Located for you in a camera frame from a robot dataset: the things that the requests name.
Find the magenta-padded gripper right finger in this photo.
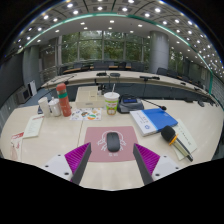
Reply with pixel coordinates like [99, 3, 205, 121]
[132, 142, 183, 186]

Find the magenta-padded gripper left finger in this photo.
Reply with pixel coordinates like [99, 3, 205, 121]
[42, 142, 93, 186]

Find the black computer mouse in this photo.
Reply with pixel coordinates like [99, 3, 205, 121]
[105, 131, 121, 153]

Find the pink mouse pad with drawing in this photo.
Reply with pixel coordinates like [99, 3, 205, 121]
[83, 125, 139, 163]

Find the blue and white book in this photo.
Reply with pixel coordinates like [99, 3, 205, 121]
[129, 107, 179, 137]

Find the colourful sticker sheet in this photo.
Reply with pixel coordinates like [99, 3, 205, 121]
[69, 107, 103, 122]

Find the cream booklet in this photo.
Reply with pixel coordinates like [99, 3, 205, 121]
[22, 114, 45, 140]

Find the white lidded mug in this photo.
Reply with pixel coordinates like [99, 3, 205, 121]
[48, 97, 63, 118]

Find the black conference microphone console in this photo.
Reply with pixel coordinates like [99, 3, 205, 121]
[117, 94, 168, 114]

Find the red thermos bottle green band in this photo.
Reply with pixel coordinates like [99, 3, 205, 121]
[55, 83, 72, 118]

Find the beige cardboard box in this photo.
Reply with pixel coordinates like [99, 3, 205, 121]
[74, 85, 106, 109]

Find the red and white leaflet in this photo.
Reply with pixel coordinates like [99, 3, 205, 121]
[9, 131, 25, 162]

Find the printed paper cup with straw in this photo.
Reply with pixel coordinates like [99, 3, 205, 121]
[103, 83, 121, 116]

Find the white standing board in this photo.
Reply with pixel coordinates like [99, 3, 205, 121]
[28, 79, 38, 98]

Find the group of dark office chairs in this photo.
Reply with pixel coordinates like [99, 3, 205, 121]
[59, 59, 214, 101]

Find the group of ceiling lights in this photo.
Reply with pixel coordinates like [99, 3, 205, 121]
[13, 0, 224, 71]

